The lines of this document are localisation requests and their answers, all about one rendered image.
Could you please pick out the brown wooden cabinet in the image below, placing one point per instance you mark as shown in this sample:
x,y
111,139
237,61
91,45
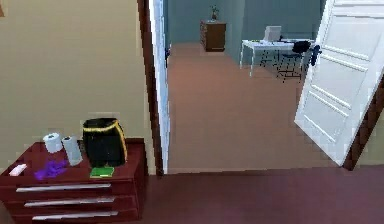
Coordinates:
x,y
213,35

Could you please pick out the small potted house plant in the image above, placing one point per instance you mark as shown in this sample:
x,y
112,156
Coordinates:
x,y
214,12

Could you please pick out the black office chair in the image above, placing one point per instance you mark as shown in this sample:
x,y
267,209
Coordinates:
x,y
293,58

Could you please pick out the white desk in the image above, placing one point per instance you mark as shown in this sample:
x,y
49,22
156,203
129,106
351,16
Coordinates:
x,y
263,45

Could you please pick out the short white paper roll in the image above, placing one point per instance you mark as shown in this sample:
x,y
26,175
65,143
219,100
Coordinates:
x,y
52,142

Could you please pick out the purple cloth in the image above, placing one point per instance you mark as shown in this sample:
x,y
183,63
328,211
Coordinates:
x,y
50,169

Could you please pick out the dark red chest of drawers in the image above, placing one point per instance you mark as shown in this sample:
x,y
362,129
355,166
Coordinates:
x,y
76,193

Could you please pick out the white room door seen edgewise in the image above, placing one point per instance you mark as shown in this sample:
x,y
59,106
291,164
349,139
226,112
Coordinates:
x,y
160,83

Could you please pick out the black bag with yellow trim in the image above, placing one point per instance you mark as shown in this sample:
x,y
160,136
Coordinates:
x,y
104,143

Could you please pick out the small white pink box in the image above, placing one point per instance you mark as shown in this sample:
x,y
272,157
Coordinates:
x,y
18,170

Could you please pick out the white panelled room door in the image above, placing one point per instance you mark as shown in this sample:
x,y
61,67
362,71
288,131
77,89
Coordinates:
x,y
346,76

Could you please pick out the green book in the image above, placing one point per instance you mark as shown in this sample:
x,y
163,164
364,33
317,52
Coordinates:
x,y
102,172

